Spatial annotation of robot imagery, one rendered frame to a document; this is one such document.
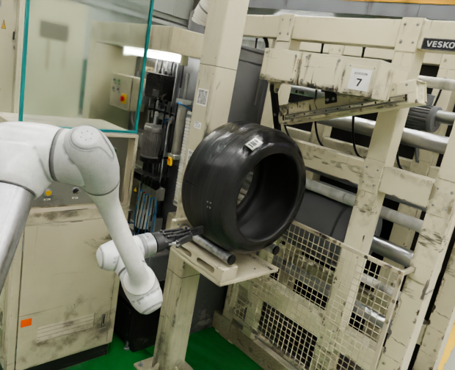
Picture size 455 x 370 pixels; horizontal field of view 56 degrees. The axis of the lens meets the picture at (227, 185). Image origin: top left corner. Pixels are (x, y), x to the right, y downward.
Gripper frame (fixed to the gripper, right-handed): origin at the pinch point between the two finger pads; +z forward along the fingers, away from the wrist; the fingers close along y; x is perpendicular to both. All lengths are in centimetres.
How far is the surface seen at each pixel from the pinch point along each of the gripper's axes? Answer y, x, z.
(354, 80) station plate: -27, -63, 53
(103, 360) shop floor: 58, 99, -13
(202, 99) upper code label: 32, -47, 25
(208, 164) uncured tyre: 0.7, -27.0, 5.1
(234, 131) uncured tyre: 2.2, -38.8, 18.7
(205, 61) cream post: 35, -64, 27
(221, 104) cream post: 26, -45, 32
